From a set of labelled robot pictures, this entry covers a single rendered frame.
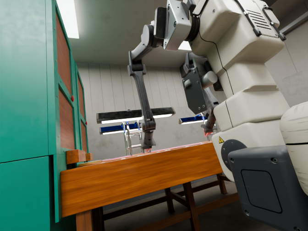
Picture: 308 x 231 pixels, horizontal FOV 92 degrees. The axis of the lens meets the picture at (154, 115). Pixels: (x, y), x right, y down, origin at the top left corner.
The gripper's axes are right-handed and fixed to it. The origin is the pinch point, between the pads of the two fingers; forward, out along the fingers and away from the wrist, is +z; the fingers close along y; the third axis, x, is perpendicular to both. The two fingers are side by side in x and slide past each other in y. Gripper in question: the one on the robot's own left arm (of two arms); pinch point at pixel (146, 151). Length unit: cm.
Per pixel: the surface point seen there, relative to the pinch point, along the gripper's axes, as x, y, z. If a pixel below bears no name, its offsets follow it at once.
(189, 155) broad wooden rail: 22.8, -18.1, -17.1
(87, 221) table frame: 37, 38, -4
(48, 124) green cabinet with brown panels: 7, 50, -37
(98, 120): -20.8, 30.4, -16.6
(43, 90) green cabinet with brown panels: -6, 52, -47
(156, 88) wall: -212, -88, 50
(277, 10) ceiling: -148, -255, -111
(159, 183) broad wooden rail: 31.1, 2.8, -10.1
